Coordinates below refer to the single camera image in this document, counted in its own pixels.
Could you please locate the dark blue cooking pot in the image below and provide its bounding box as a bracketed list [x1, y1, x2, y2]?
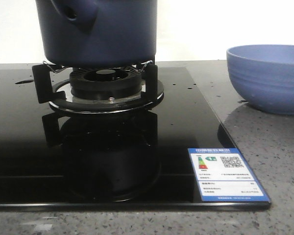
[36, 0, 157, 68]

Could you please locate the light blue ribbed bowl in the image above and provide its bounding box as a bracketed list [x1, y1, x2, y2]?
[226, 45, 294, 115]

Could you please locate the chrome burner base ring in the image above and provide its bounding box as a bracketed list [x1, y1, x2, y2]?
[48, 79, 165, 115]

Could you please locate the black pot support grate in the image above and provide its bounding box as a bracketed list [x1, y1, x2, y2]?
[32, 61, 164, 109]

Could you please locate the black round gas burner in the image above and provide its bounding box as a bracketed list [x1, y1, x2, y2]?
[70, 69, 143, 100]

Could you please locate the black glass gas cooktop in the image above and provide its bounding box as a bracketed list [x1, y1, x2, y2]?
[0, 68, 271, 211]

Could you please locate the blue energy efficiency label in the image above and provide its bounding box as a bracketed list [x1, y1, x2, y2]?
[188, 148, 270, 203]

